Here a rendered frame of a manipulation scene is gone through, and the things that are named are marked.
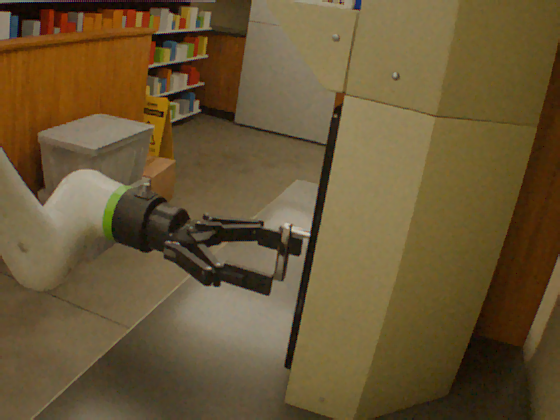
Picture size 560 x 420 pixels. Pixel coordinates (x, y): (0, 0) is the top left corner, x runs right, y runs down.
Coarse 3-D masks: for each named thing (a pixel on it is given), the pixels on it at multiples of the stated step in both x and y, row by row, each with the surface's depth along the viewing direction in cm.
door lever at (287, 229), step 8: (280, 224) 79; (288, 224) 79; (288, 232) 79; (296, 232) 79; (304, 232) 78; (280, 240) 80; (288, 240) 79; (280, 248) 80; (288, 248) 80; (280, 256) 80; (288, 256) 81; (280, 264) 81; (280, 272) 81; (280, 280) 82
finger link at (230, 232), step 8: (200, 224) 85; (208, 224) 86; (216, 224) 86; (232, 224) 88; (240, 224) 89; (248, 224) 89; (256, 224) 90; (216, 232) 87; (224, 232) 87; (232, 232) 88; (240, 232) 88; (248, 232) 89; (216, 240) 87; (224, 240) 88; (232, 240) 88; (240, 240) 89; (248, 240) 89; (256, 240) 90
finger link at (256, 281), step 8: (224, 264) 76; (232, 264) 76; (240, 264) 76; (240, 272) 76; (248, 272) 75; (256, 272) 75; (264, 272) 75; (248, 280) 76; (256, 280) 75; (264, 280) 75; (248, 288) 76; (256, 288) 76; (264, 288) 75
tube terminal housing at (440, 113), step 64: (384, 0) 60; (448, 0) 58; (512, 0) 61; (384, 64) 63; (448, 64) 61; (512, 64) 65; (384, 128) 65; (448, 128) 64; (512, 128) 70; (384, 192) 68; (448, 192) 69; (512, 192) 75; (320, 256) 73; (384, 256) 70; (448, 256) 74; (320, 320) 76; (384, 320) 73; (448, 320) 80; (320, 384) 80; (384, 384) 80; (448, 384) 88
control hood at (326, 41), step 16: (272, 0) 64; (288, 0) 64; (288, 16) 64; (304, 16) 64; (320, 16) 63; (336, 16) 63; (352, 16) 62; (288, 32) 65; (304, 32) 64; (320, 32) 64; (336, 32) 63; (352, 32) 63; (304, 48) 65; (320, 48) 65; (336, 48) 64; (352, 48) 64; (320, 64) 65; (336, 64) 65; (320, 80) 66; (336, 80) 65
